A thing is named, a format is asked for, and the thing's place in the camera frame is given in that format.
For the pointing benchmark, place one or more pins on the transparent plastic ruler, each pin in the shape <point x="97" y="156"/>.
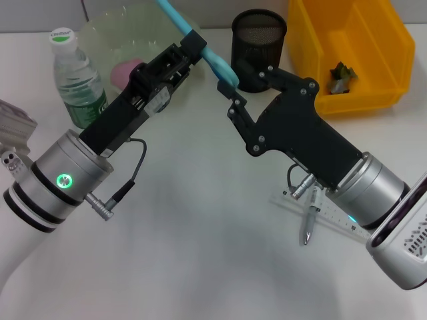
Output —
<point x="333" y="213"/>

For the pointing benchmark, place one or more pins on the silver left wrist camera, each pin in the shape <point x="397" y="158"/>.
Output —
<point x="13" y="123"/>

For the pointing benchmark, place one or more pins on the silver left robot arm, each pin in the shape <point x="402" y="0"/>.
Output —
<point x="73" y="160"/>

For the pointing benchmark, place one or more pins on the silver pen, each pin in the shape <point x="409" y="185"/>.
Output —
<point x="308" y="226"/>

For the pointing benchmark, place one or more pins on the blue teal scissors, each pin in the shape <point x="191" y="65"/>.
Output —
<point x="220" y="66"/>

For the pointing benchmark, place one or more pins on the black mesh pen holder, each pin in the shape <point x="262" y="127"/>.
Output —
<point x="267" y="50"/>

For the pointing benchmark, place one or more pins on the yellow plastic bin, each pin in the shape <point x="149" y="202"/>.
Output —
<point x="377" y="50"/>

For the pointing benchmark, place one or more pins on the green glass fruit plate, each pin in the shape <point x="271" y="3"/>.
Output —
<point x="100" y="36"/>

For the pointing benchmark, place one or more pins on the pink peach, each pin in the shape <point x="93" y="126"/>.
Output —
<point x="121" y="75"/>

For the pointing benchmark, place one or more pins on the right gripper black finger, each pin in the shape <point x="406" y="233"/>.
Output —
<point x="270" y="75"/>
<point x="240" y="113"/>

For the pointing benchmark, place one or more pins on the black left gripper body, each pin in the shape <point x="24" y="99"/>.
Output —
<point x="126" y="110"/>

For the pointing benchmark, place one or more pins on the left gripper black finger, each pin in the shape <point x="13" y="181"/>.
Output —
<point x="193" y="45"/>

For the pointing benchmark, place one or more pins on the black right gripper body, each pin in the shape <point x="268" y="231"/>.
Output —
<point x="300" y="133"/>

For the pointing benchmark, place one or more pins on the clear green-label water bottle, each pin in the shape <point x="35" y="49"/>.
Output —
<point x="76" y="80"/>

